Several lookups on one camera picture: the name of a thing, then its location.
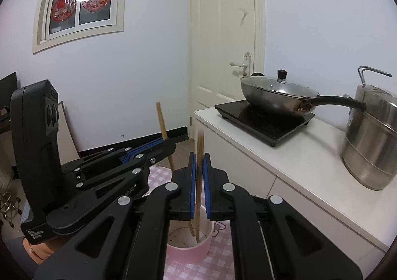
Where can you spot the window with red decorations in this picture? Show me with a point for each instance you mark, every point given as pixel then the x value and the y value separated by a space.
pixel 58 22

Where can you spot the silver door handle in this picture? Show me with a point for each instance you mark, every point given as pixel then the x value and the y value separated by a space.
pixel 245 65

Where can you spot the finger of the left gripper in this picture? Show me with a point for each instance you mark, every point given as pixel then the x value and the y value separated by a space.
pixel 124 147
pixel 101 181

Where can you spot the black monitor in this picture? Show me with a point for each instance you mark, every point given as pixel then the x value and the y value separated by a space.
pixel 8 85

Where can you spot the white board with wood frame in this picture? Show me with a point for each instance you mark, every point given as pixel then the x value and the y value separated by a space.
pixel 66 146

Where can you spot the person's left hand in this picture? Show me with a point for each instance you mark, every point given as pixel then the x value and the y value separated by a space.
pixel 39 253

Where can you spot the stainless steel steamer pot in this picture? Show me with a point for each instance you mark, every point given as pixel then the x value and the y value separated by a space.
pixel 369 146

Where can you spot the pink cylindrical utensil holder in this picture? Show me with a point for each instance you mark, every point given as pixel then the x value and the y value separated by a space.
pixel 182 246

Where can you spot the pink checkered tablecloth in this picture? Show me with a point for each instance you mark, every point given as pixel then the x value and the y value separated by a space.
pixel 211 258

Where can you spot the black induction cooktop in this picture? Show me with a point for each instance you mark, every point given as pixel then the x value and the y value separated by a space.
pixel 267 125

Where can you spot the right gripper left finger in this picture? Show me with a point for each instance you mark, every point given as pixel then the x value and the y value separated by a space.
pixel 128 240

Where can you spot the white kitchen counter cabinet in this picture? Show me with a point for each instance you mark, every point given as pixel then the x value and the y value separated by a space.
pixel 306 170

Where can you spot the steel wok with lid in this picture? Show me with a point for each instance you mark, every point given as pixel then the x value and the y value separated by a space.
pixel 286 97

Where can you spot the cream panel door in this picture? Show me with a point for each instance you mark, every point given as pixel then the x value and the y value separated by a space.
pixel 222 31

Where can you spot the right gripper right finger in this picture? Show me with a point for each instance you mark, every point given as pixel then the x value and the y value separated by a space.
pixel 270 239

